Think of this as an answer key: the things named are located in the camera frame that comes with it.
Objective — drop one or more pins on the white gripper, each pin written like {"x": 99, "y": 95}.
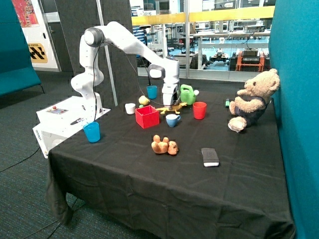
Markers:
{"x": 170, "y": 94}

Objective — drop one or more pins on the yellow toy lizard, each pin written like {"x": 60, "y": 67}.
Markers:
{"x": 174, "y": 108}

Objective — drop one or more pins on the yellow tennis ball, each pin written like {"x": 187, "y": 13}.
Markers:
{"x": 143, "y": 100}

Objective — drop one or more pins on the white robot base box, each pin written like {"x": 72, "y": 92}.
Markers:
{"x": 62, "y": 120}

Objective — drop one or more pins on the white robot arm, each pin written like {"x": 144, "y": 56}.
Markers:
{"x": 166, "y": 69}

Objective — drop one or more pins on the red square pot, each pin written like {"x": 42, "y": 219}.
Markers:
{"x": 147, "y": 116}

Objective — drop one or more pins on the blue cup at back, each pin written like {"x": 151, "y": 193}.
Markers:
{"x": 152, "y": 91}

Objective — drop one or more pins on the blue cup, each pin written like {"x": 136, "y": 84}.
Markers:
{"x": 92, "y": 131}
{"x": 152, "y": 91}

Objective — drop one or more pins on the green watering can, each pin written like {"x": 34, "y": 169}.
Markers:
{"x": 188, "y": 94}

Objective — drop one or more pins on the red plastic cup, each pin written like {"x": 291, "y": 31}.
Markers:
{"x": 199, "y": 110}

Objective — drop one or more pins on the white cup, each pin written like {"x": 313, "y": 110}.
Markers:
{"x": 130, "y": 108}

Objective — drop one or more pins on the small orange teddy bear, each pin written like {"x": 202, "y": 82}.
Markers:
{"x": 164, "y": 146}

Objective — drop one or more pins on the black white board eraser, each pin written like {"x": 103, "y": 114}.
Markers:
{"x": 210, "y": 157}

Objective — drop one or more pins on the black tablecloth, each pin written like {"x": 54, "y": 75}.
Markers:
{"x": 175, "y": 196}

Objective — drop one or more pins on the large beige teddy bear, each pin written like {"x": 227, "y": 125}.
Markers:
{"x": 252, "y": 101}

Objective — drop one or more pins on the blue cup at front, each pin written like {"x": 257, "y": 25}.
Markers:
{"x": 92, "y": 131}

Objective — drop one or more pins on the teal sofa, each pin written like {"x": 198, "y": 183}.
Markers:
{"x": 16, "y": 70}

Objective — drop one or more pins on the blue mug with handle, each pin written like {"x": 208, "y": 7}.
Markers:
{"x": 172, "y": 119}

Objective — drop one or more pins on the teal partition wall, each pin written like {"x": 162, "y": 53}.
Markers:
{"x": 294, "y": 52}

